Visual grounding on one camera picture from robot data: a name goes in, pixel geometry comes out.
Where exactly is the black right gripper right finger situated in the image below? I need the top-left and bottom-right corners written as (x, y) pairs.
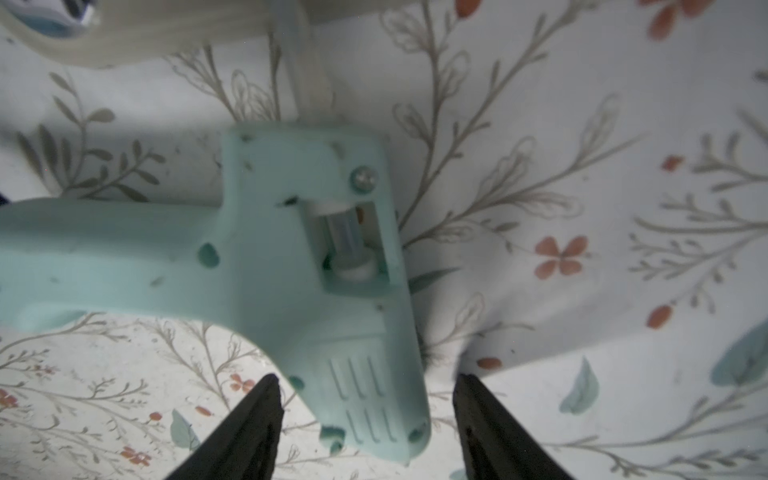
top-left (453, 374), bottom-right (572, 480)

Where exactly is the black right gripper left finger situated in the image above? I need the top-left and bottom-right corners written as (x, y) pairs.
top-left (169, 374), bottom-right (284, 480)

